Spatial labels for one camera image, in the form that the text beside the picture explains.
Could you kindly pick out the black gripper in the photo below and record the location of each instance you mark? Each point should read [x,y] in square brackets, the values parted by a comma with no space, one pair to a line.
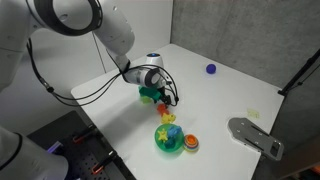
[162,92]

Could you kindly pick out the orange toy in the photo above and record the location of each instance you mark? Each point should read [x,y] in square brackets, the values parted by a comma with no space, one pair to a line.
[162,108]

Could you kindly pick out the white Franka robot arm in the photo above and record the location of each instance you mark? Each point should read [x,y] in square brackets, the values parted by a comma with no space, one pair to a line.
[113,30]

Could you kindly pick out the yellow animal toy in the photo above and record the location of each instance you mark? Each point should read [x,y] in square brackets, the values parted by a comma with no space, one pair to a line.
[168,118]

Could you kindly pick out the blue animal toy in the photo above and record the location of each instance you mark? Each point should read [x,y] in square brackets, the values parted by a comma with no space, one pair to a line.
[174,130]

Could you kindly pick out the yellow star toy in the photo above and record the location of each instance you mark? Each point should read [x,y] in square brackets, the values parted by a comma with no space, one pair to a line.
[162,135]

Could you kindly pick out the teal blue toy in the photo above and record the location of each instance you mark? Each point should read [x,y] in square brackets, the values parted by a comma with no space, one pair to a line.
[170,143]

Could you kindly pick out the green plastic bowl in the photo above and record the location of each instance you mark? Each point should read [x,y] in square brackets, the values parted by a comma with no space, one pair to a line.
[178,144]

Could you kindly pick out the rainbow stacking cups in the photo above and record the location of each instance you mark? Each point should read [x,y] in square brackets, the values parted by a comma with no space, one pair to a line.
[191,142]

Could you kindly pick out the blue ball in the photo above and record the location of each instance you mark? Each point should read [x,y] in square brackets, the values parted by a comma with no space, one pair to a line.
[211,68]

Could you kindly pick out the black orange spring clamp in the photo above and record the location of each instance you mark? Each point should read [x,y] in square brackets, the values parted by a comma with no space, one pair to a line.
[83,135]
[103,162]

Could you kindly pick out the yellow sticky note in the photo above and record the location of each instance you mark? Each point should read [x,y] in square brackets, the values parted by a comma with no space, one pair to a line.
[253,113]

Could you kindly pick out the grey metal plate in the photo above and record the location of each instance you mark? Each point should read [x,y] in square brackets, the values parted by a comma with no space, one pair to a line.
[250,133]

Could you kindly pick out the black perforated breadboard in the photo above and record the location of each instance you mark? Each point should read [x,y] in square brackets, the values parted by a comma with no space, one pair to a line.
[76,153]

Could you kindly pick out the black tripod stand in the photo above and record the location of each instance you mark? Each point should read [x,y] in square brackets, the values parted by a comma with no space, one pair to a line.
[301,71]

